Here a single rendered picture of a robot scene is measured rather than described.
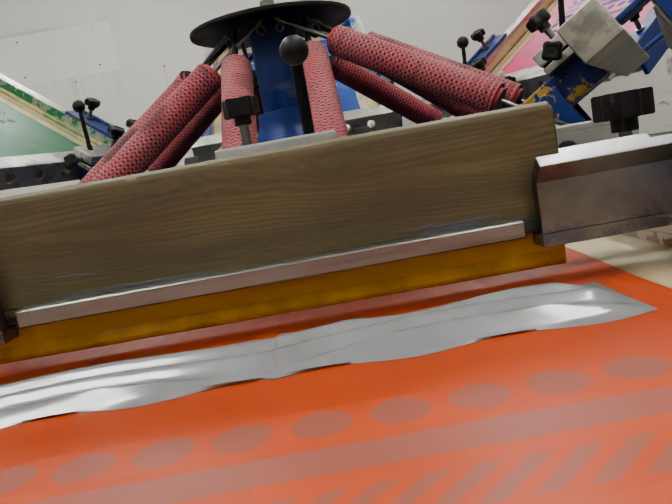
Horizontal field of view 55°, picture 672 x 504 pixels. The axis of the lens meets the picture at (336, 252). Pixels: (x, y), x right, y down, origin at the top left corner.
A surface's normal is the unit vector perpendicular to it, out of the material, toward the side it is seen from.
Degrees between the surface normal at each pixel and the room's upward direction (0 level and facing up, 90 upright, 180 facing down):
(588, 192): 90
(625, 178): 90
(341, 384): 0
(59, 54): 90
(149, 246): 90
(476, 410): 0
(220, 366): 32
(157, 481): 0
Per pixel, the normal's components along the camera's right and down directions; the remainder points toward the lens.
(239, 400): -0.18, -0.97
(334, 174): 0.04, 0.14
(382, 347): -0.09, -0.68
